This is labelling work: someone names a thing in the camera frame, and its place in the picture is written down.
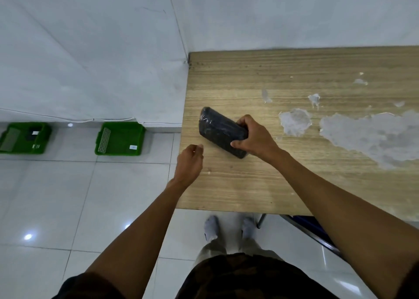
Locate blue object under table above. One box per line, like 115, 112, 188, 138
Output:
292, 215, 338, 247

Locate person's grey sock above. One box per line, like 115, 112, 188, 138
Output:
242, 216, 257, 241
204, 215, 220, 242

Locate white perforated plate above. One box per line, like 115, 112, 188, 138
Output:
98, 127, 112, 154

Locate person's left hand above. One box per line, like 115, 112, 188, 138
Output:
173, 144, 204, 189

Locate person's right hand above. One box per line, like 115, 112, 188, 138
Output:
230, 114, 283, 165

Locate person's dark patterned shirt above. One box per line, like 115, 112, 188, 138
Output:
52, 252, 419, 299

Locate person's grey right sock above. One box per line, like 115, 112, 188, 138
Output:
242, 216, 257, 241

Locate person's left forearm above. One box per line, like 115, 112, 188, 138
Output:
86, 178, 189, 299

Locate green plastic tray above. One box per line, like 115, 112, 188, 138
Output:
0, 122, 52, 155
94, 122, 146, 156

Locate person's grey left sock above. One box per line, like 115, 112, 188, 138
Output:
204, 215, 220, 242

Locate person's beige trousers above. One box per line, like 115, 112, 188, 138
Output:
195, 236, 284, 266

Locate person's right forearm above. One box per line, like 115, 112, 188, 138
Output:
267, 150, 419, 299

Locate grey mesh plate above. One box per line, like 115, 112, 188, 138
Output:
1, 127, 21, 152

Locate thin white wall cable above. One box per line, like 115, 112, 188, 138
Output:
0, 108, 182, 126

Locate black plastic-wrapped package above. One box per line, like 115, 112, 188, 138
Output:
199, 106, 249, 159

